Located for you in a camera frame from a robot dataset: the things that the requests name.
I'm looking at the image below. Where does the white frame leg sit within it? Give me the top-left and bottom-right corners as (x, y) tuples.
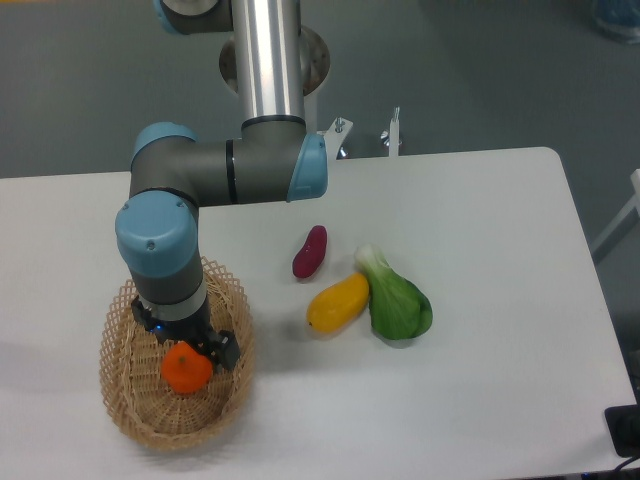
(590, 169), (639, 265)

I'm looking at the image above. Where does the woven wicker basket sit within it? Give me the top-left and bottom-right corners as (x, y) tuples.
(99, 258), (255, 451)

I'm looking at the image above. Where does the round metal robot base plate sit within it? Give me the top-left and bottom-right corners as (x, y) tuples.
(219, 26), (331, 97)

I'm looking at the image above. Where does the green bok choy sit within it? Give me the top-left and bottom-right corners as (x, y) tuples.
(354, 244), (433, 341)

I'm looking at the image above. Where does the black device with cable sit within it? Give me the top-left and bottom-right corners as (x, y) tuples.
(604, 405), (639, 473)

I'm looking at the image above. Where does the orange fruit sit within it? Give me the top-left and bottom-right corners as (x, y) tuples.
(160, 342), (213, 394)

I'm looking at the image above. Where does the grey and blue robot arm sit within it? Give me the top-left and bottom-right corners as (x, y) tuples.
(115, 1), (328, 370)

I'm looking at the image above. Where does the white bracket with bolt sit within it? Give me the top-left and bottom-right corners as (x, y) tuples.
(318, 117), (354, 161)

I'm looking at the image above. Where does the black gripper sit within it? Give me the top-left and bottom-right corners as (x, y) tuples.
(131, 296), (241, 372)

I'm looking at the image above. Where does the purple sweet potato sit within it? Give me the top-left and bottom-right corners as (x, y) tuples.
(292, 225), (328, 279)

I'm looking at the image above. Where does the white clamp with screw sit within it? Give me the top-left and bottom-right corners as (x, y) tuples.
(380, 106), (402, 157)

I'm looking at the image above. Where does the yellow mango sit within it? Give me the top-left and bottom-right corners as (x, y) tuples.
(306, 273), (369, 334)

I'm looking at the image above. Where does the blue object in corner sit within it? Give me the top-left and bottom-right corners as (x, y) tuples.
(591, 0), (639, 44)

